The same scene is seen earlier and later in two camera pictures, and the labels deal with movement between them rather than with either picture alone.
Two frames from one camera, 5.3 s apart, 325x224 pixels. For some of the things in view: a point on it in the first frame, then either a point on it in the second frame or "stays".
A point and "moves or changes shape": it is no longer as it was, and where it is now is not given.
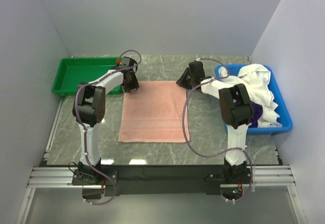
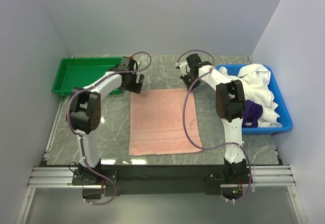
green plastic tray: (72, 71) stays
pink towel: (153, 113) moves or changes shape
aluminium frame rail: (273, 176) stays
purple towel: (258, 112) stays
